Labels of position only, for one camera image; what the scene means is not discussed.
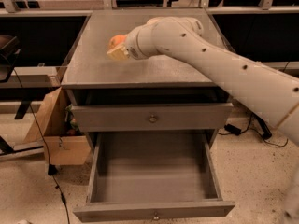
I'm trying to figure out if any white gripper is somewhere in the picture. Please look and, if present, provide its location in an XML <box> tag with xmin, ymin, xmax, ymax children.
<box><xmin>107</xmin><ymin>25</ymin><xmax>160</xmax><ymax>61</ymax></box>

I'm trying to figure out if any orange fruit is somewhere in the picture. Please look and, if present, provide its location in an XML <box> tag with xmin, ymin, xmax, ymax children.
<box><xmin>108</xmin><ymin>35</ymin><xmax>126</xmax><ymax>49</ymax></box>

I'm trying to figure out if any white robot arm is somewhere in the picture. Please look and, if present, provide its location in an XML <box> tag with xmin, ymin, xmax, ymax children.
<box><xmin>107</xmin><ymin>17</ymin><xmax>299</xmax><ymax>145</ymax></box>

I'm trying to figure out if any grey wooden drawer cabinet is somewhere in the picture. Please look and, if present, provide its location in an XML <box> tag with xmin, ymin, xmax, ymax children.
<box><xmin>62</xmin><ymin>8</ymin><xmax>231</xmax><ymax>147</ymax></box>

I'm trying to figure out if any closed grey top drawer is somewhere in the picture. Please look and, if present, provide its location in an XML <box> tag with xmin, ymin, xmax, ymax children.
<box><xmin>72</xmin><ymin>103</ymin><xmax>233</xmax><ymax>132</ymax></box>

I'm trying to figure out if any open grey middle drawer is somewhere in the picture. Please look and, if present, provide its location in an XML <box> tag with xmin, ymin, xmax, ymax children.
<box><xmin>74</xmin><ymin>131</ymin><xmax>235</xmax><ymax>222</ymax></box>

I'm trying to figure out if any white paper bowl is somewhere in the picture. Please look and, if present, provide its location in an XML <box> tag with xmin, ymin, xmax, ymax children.
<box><xmin>146</xmin><ymin>17</ymin><xmax>162</xmax><ymax>25</ymax></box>

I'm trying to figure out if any round metal top knob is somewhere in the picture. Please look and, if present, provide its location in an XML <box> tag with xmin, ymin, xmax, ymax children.
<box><xmin>149</xmin><ymin>115</ymin><xmax>157</xmax><ymax>123</ymax></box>

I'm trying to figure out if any round metal knob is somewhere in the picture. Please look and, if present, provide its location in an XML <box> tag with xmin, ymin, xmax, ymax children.
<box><xmin>152</xmin><ymin>212</ymin><xmax>160</xmax><ymax>221</ymax></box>
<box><xmin>149</xmin><ymin>115</ymin><xmax>157</xmax><ymax>123</ymax></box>

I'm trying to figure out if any brown cardboard box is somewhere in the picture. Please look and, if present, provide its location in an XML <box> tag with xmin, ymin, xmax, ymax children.
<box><xmin>24</xmin><ymin>88</ymin><xmax>91</xmax><ymax>165</ymax></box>

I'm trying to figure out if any black office chair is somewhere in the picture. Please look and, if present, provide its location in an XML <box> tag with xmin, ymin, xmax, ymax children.
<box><xmin>0</xmin><ymin>35</ymin><xmax>21</xmax><ymax>83</ymax></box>

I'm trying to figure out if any round metal middle knob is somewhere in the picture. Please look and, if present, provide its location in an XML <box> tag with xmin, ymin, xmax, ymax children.
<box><xmin>152</xmin><ymin>212</ymin><xmax>160</xmax><ymax>221</ymax></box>

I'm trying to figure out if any black floor cable left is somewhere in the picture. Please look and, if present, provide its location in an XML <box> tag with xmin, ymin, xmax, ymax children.
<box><xmin>12</xmin><ymin>68</ymin><xmax>71</xmax><ymax>224</ymax></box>

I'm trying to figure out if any black power adapter with cable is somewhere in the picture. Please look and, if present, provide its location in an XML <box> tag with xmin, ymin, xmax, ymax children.
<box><xmin>218</xmin><ymin>113</ymin><xmax>289</xmax><ymax>148</ymax></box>

